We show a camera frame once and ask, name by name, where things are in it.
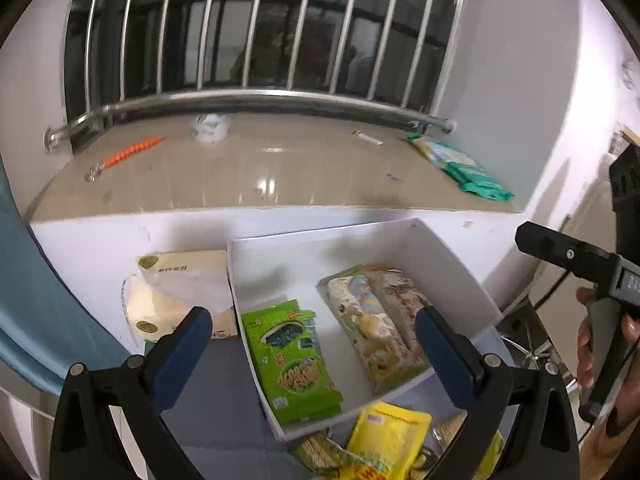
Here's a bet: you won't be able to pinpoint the blue curtain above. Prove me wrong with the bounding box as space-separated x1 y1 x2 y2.
0 155 131 396

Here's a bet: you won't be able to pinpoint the person's right forearm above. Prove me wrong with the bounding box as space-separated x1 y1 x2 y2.
582 317 640 480

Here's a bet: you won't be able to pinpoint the orange ridged tool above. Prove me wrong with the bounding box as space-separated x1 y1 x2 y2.
85 136 166 182

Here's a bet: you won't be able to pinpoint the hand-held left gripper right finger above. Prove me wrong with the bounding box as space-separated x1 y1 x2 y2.
415 306 583 480

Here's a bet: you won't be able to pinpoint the green seaweed snack packet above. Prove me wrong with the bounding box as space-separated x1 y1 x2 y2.
241 300 343 426

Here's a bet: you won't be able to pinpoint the pale brown snack packet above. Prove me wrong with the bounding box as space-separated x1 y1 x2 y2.
365 266 433 361

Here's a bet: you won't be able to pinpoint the person's right hand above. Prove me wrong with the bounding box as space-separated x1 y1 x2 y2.
575 287 594 394

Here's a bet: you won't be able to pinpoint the dark window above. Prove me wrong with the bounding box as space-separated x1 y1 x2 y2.
65 0 468 116

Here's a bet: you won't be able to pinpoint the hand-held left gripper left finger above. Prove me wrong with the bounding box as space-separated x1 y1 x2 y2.
50 306 213 480

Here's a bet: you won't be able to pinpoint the small yellow snack packet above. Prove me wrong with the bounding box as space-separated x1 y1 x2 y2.
472 430 506 480

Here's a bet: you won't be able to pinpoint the pale green printed packet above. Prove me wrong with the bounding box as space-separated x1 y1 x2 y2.
406 134 478 168

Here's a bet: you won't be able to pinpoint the white office chair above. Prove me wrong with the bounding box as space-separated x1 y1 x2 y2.
492 172 621 393

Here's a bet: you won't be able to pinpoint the olive green snack packet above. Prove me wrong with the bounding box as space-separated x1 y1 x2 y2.
292 430 371 480

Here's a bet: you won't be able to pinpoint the steel window guard rail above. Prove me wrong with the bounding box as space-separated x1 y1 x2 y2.
44 0 471 153

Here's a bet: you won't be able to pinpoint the beige cartoon snack packet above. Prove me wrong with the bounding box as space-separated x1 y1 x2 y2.
316 265 406 395

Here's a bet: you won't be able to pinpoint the white cardboard box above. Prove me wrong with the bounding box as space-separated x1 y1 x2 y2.
226 217 503 442

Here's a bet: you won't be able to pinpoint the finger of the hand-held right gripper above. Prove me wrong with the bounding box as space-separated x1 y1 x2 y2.
515 222 621 281

